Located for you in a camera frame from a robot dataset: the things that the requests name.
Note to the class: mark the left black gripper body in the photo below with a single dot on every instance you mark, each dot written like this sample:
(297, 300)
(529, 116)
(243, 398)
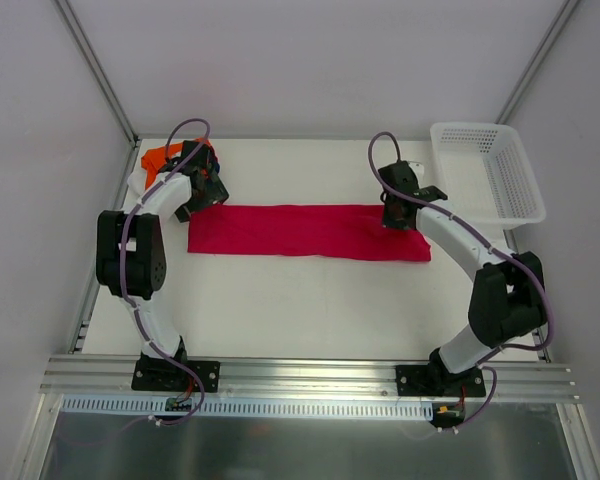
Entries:
(206, 195)

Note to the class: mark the right aluminium frame post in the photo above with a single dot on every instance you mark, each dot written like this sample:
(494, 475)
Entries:
(537, 60)

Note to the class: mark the aluminium mounting rail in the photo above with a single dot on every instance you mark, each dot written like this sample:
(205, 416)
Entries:
(505, 382)

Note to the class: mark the crimson red t-shirt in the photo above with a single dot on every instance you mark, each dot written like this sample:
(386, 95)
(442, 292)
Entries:
(352, 232)

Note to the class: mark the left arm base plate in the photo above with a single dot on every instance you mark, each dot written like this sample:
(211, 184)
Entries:
(207, 375)

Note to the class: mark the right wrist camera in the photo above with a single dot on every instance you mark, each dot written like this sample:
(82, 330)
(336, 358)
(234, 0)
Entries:
(418, 168)

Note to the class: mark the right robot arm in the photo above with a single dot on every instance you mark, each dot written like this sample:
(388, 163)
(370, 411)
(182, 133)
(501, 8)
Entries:
(507, 289)

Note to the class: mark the white plastic basket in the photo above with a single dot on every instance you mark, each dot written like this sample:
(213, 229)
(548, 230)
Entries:
(484, 169)

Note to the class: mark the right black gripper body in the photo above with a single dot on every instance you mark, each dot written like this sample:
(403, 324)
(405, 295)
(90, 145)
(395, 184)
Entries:
(397, 215)

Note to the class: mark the white slotted cable duct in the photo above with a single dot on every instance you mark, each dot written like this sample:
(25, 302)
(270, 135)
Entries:
(249, 408)

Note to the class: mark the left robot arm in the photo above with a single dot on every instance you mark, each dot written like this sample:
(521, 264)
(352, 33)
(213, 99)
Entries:
(131, 259)

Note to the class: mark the folded orange t-shirt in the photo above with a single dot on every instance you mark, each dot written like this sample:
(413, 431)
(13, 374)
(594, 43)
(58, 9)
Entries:
(155, 159)

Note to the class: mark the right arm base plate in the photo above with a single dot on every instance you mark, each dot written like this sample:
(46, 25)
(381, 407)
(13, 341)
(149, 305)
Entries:
(429, 381)

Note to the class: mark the folded white t-shirt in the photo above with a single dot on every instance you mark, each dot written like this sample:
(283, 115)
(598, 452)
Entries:
(136, 182)

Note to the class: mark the aluminium frame post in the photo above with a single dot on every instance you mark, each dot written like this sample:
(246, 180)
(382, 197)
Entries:
(89, 56)
(537, 60)

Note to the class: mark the left aluminium frame post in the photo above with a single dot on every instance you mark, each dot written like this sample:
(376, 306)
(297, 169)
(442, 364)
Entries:
(89, 56)

